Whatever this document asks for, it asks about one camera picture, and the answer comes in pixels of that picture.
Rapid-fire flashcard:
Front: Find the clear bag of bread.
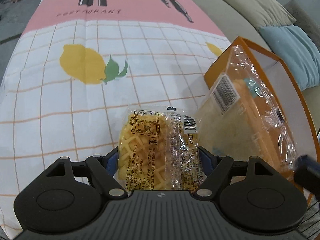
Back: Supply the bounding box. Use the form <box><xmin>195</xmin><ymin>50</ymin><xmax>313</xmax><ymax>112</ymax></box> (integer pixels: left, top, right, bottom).
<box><xmin>195</xmin><ymin>46</ymin><xmax>297</xmax><ymax>180</ymax></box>

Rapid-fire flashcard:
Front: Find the yellow waffle snack packet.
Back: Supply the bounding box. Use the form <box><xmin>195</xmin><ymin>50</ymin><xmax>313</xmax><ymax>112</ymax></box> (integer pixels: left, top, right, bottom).
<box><xmin>116</xmin><ymin>106</ymin><xmax>204</xmax><ymax>193</ymax></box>

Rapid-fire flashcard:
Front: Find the light blue cushion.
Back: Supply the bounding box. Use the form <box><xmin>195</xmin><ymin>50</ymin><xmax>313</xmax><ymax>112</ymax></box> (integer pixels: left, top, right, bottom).
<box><xmin>258</xmin><ymin>25</ymin><xmax>319</xmax><ymax>91</ymax></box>

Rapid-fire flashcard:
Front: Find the pink checkered tablecloth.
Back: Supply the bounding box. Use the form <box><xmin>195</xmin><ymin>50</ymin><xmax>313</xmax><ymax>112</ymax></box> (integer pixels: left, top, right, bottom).
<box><xmin>1</xmin><ymin>0</ymin><xmax>229</xmax><ymax>238</ymax></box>

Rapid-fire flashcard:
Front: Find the beige fabric sofa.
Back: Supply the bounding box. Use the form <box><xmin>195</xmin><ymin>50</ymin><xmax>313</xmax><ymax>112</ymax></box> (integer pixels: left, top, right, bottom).
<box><xmin>192</xmin><ymin>0</ymin><xmax>319</xmax><ymax>132</ymax></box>

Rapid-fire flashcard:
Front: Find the beige sofa cushion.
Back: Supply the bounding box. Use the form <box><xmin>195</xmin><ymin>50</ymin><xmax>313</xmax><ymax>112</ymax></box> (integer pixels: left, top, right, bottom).
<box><xmin>223</xmin><ymin>0</ymin><xmax>296</xmax><ymax>29</ymax></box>

